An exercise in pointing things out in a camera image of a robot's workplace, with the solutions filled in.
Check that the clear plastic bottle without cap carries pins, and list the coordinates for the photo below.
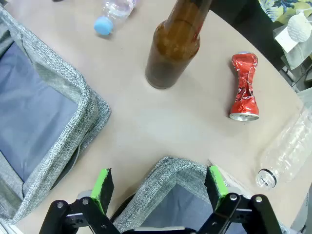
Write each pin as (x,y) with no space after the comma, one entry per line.
(287,151)

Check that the brown glass bottle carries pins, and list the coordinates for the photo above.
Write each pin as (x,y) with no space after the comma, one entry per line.
(170,48)

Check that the round white paper tag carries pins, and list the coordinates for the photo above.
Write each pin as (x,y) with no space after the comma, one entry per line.
(298,28)

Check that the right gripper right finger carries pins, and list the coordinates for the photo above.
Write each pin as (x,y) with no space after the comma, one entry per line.
(215,185)

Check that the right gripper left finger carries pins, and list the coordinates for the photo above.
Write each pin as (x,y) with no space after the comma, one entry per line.
(102,190)

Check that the large grey fabric basket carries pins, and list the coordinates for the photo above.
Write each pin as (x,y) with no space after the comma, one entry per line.
(73,80)

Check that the yellow floral fabric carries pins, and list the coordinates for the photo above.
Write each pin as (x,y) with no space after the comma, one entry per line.
(275,7)

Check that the crushed red drink can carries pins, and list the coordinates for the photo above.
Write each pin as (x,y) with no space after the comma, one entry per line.
(245,107)

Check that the clear plastic bottle blue cap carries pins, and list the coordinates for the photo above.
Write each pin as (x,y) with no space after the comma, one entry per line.
(114,12)

